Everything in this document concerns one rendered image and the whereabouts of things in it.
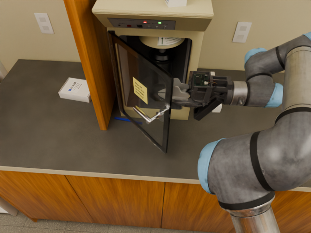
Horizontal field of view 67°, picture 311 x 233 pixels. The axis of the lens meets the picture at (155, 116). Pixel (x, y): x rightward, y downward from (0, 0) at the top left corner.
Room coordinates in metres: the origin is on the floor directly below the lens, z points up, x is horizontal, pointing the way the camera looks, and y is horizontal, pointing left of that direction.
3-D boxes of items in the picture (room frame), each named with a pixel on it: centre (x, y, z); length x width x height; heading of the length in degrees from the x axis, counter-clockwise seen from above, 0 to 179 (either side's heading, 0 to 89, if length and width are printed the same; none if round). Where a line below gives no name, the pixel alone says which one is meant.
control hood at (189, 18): (0.65, 0.01, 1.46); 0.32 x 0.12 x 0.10; 87
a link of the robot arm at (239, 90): (0.51, -0.24, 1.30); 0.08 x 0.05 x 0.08; 177
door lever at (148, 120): (0.52, 0.03, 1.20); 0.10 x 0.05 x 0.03; 41
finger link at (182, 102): (0.50, -0.10, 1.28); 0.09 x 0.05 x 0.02; 87
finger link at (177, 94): (0.51, -0.06, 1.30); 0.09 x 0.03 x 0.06; 87
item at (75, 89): (0.88, 0.40, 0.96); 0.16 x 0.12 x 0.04; 78
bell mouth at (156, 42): (0.81, -0.02, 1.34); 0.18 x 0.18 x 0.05
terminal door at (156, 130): (0.59, 0.06, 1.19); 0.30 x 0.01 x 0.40; 41
